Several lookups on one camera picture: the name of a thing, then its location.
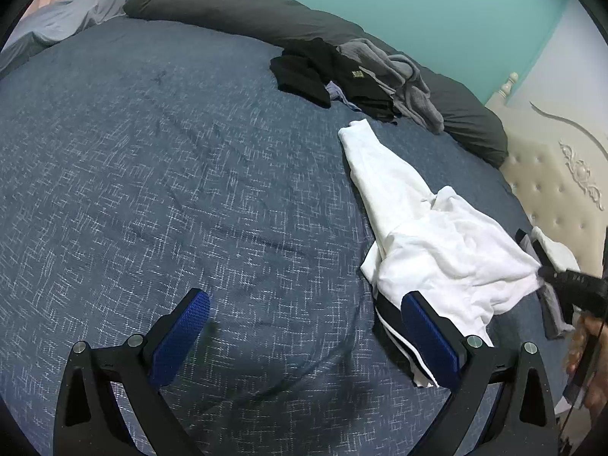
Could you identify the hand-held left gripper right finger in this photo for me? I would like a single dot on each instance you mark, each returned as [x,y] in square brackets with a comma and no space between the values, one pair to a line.
[432,337]

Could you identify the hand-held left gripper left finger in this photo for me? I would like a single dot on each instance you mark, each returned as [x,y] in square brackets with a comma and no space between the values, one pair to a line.
[183,332]

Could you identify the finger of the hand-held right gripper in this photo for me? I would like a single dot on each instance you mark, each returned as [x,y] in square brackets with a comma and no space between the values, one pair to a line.
[545,273]

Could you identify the white polo shirt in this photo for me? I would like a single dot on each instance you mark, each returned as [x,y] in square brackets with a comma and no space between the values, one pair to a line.
[427,228]

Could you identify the person's right hand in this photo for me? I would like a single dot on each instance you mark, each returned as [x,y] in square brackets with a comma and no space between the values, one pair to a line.
[597,365]

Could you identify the white folded garment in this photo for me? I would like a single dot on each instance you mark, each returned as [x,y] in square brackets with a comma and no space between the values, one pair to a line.
[558,249]

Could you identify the grey folded garment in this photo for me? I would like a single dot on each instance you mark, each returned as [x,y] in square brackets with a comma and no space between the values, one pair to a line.
[553,313]

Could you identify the cream tufted headboard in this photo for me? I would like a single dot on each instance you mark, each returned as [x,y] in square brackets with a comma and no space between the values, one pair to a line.
[536,152]

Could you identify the blue patterned bed blanket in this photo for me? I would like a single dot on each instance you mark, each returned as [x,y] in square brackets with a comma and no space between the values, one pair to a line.
[166,199]

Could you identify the light blue garment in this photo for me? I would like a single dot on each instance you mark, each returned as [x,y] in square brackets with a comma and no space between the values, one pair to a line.
[338,95]

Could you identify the black garment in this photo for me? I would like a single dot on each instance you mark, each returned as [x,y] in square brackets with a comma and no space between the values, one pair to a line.
[332,71]

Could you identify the dark grey pillow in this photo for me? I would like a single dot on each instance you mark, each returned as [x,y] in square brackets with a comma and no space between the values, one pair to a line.
[237,9]

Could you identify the light grey bed sheet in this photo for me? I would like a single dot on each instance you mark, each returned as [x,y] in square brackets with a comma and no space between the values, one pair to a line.
[57,19]

